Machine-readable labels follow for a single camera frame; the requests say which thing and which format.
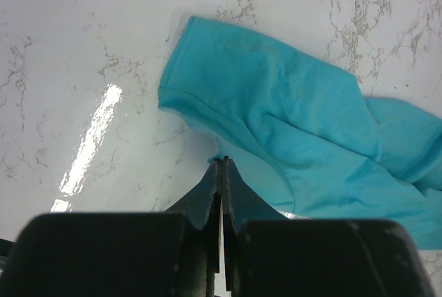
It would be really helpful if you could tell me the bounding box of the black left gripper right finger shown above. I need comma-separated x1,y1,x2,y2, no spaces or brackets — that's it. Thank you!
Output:
221,157,286,296

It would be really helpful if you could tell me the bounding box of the turquoise t shirt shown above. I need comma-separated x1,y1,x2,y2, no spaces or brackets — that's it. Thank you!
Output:
158,17,441,250

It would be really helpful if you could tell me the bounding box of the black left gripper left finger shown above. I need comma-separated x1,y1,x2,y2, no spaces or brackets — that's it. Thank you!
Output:
162,160,222,296

